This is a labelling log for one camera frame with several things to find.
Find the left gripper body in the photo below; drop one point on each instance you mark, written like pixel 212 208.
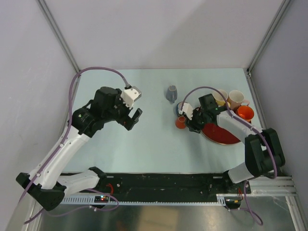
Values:
pixel 120 113

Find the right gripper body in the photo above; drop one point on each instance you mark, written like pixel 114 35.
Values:
pixel 198 119

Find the small orange mug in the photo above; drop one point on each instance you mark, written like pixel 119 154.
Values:
pixel 180 122

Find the yellow mug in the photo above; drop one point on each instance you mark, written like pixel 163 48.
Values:
pixel 221 98

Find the pink mug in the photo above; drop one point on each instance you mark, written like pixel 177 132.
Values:
pixel 237 99

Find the large orange mug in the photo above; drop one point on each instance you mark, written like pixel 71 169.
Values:
pixel 245 112

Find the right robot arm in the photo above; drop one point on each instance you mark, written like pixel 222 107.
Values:
pixel 262 148

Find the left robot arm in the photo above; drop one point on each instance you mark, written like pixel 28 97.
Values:
pixel 45 183

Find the blue mug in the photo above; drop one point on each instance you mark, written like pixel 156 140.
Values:
pixel 177 108

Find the grey purple mug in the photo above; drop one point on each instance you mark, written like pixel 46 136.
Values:
pixel 172 93

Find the red round tray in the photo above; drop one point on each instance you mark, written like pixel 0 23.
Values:
pixel 219 135

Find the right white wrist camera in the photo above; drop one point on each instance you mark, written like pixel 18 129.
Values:
pixel 187 110

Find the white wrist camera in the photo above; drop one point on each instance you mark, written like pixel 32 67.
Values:
pixel 187 110
pixel 130 96

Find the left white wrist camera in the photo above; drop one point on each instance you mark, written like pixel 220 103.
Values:
pixel 130 96

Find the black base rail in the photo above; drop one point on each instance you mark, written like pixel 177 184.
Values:
pixel 169 188

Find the white slotted cable duct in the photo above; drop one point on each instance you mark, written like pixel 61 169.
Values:
pixel 90 199

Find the left aluminium frame post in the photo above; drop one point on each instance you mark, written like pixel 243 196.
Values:
pixel 57 33

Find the aluminium frame post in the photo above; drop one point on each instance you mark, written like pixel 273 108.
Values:
pixel 57 33
pixel 281 12

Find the right aluminium frame post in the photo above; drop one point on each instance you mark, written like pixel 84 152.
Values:
pixel 281 12

